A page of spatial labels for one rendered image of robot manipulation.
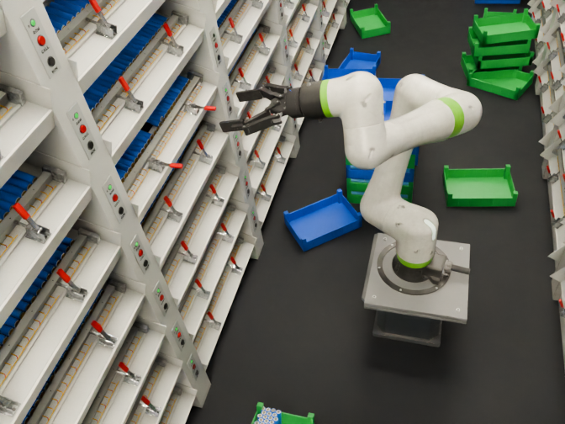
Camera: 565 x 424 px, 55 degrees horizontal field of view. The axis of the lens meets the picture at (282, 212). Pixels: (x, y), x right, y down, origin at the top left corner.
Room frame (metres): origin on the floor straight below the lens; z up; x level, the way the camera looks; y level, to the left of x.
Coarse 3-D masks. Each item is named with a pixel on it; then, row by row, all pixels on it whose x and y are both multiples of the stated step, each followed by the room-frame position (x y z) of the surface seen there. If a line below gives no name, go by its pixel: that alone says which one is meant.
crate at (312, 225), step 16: (304, 208) 1.79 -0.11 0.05; (320, 208) 1.81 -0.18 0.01; (336, 208) 1.80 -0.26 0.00; (352, 208) 1.74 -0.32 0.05; (288, 224) 1.71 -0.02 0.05; (304, 224) 1.73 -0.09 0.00; (320, 224) 1.72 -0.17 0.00; (336, 224) 1.70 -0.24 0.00; (352, 224) 1.65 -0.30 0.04; (304, 240) 1.57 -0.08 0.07; (320, 240) 1.60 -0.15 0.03
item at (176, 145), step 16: (192, 64) 1.59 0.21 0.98; (208, 80) 1.58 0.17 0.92; (208, 96) 1.51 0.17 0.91; (192, 128) 1.36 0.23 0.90; (176, 144) 1.28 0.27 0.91; (176, 160) 1.25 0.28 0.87; (144, 176) 1.15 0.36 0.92; (160, 176) 1.15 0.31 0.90; (144, 192) 1.09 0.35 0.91; (144, 208) 1.04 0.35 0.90
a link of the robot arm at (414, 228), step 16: (400, 208) 1.22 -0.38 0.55; (416, 208) 1.21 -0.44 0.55; (384, 224) 1.20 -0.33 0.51; (400, 224) 1.17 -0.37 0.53; (416, 224) 1.14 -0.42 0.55; (432, 224) 1.13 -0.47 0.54; (400, 240) 1.14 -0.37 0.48; (416, 240) 1.11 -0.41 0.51; (432, 240) 1.11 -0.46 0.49; (400, 256) 1.14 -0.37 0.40; (416, 256) 1.10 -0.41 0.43; (432, 256) 1.12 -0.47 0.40
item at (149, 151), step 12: (192, 84) 1.52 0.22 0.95; (192, 96) 1.48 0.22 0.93; (180, 108) 1.41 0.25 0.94; (168, 120) 1.35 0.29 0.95; (180, 120) 1.37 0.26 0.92; (168, 132) 1.31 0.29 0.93; (156, 144) 1.25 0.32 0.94; (144, 156) 1.19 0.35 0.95; (156, 156) 1.21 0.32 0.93; (132, 180) 1.11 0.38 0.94
